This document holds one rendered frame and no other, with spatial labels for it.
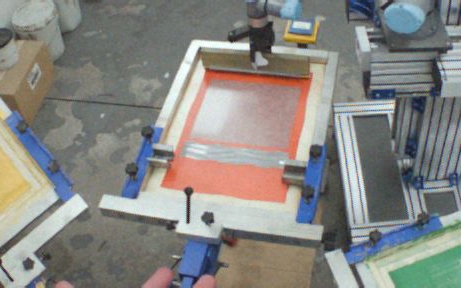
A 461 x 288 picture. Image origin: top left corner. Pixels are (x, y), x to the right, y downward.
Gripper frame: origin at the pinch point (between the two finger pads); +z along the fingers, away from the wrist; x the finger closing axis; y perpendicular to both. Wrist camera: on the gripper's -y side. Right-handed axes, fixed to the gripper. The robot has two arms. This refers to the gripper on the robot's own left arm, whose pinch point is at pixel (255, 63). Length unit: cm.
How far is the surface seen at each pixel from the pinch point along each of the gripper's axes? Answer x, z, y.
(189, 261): -88, -5, 0
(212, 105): -19.3, 4.9, -11.9
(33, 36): 93, 78, -172
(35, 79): 61, 86, -157
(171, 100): -22.2, 1.6, -26.0
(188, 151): -41.9, 4.2, -14.3
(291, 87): -6.2, 4.4, 14.5
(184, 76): -9.3, 1.7, -25.0
